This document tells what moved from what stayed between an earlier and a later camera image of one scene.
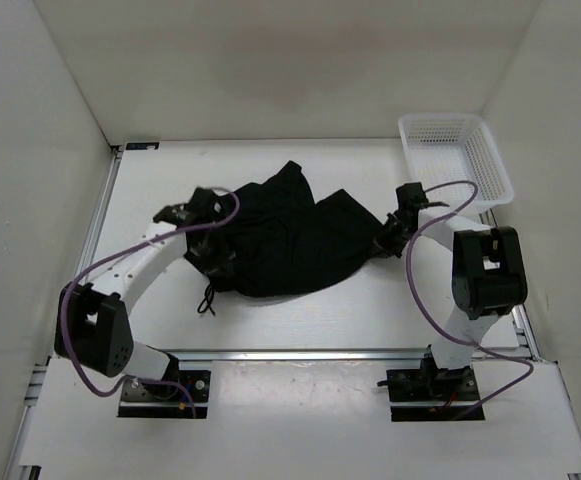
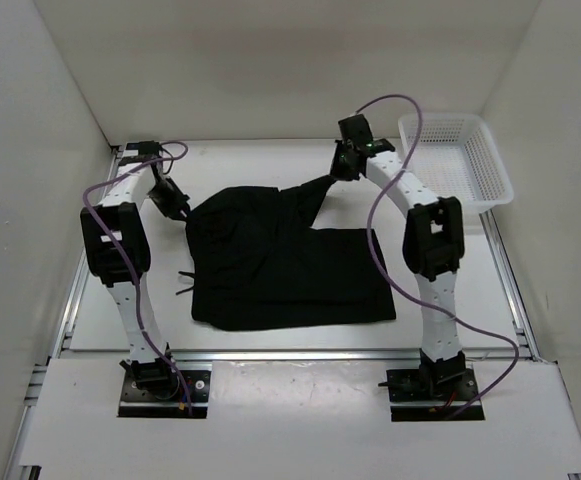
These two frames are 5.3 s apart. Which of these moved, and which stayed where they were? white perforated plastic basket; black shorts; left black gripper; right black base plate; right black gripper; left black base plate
Moved: right black gripper; left black gripper; black shorts
Stayed: left black base plate; white perforated plastic basket; right black base plate
